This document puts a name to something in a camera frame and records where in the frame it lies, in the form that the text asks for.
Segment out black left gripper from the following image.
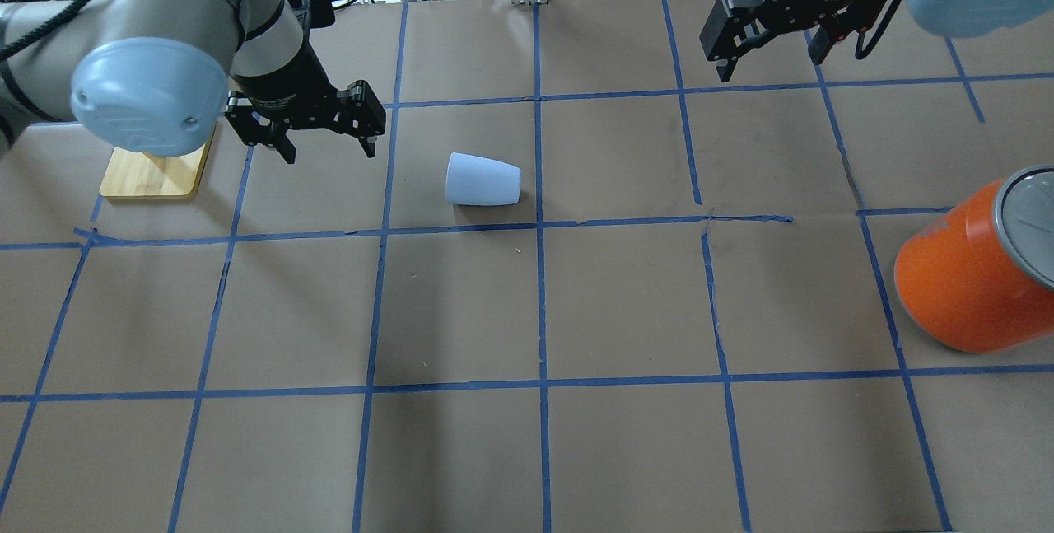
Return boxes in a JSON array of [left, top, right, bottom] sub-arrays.
[[223, 44, 387, 165]]

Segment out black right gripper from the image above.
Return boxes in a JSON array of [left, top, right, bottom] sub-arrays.
[[699, 0, 893, 83]]

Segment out light blue plastic cup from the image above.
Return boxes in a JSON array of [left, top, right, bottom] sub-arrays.
[[445, 152, 522, 208]]

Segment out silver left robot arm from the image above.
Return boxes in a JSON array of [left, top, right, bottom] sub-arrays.
[[2, 0, 387, 164]]

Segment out wooden cup rack stand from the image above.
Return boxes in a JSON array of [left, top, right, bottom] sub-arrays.
[[99, 124, 219, 200]]

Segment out orange canister with grey lid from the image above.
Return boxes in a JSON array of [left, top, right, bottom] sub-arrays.
[[893, 164, 1053, 353]]

